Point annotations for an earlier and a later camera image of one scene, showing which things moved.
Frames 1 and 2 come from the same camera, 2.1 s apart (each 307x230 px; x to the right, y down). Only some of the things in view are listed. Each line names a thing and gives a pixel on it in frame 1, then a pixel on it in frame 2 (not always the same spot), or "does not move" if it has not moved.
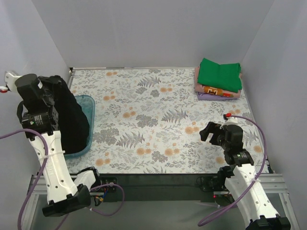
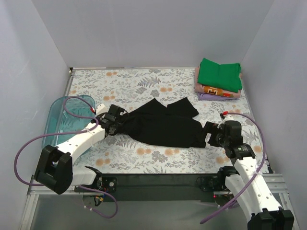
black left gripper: [53, 80] -> [117, 119]
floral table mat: [148, 120] does not move
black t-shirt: [73, 123] -> [174, 126]
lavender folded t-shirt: [202, 96] does not move
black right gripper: [213, 133] does not move
